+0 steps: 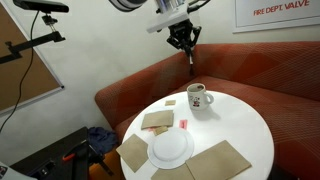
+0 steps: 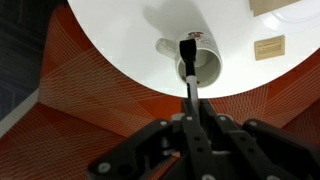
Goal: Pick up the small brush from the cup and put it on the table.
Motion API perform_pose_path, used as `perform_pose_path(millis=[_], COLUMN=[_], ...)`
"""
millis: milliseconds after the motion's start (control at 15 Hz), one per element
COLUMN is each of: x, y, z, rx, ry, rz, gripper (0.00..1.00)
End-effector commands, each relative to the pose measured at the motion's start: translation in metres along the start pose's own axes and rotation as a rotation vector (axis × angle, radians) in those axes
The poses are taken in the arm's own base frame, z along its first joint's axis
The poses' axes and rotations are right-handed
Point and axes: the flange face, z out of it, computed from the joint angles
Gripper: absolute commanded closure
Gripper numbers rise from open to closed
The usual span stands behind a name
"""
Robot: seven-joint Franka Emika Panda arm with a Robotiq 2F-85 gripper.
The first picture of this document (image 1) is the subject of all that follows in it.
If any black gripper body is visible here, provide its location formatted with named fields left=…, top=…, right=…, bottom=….
left=169, top=19, right=194, bottom=44

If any white mug with cartoon print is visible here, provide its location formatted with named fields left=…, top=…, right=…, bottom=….
left=186, top=82, right=215, bottom=112

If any orange patterned sofa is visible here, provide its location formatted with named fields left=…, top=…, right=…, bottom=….
left=94, top=40, right=320, bottom=180

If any brown paper napkin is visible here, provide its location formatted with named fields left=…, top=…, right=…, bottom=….
left=115, top=133, right=150, bottom=173
left=185, top=139, right=253, bottom=180
left=140, top=109, right=175, bottom=131

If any pink packet with dark print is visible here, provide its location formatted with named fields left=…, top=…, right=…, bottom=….
left=178, top=119, right=189, bottom=130

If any fire dept valve sign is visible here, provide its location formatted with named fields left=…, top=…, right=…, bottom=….
left=232, top=0, right=320, bottom=34

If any white round plate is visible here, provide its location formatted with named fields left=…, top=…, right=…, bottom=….
left=146, top=127, right=195, bottom=170

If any blue crumpled cloth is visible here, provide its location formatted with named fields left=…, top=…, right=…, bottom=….
left=87, top=126, right=119, bottom=156

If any black metal stand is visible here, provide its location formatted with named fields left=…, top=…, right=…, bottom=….
left=71, top=139, right=114, bottom=180

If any black cabinet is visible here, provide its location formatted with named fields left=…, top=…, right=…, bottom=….
left=9, top=126, right=114, bottom=180

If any white device with sticker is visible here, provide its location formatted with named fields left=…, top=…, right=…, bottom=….
left=0, top=161, right=38, bottom=180

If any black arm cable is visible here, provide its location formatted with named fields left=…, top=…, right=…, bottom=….
left=187, top=0, right=213, bottom=14

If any black stereo camera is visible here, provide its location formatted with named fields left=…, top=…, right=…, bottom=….
left=12, top=0, right=70, bottom=14

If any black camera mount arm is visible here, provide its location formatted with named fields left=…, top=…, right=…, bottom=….
left=0, top=13, right=67, bottom=65

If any cork board with white frame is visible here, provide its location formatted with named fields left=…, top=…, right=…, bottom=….
left=0, top=3, right=65, bottom=116

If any black camera cable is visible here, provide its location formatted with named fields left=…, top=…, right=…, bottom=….
left=0, top=9, right=41, bottom=134

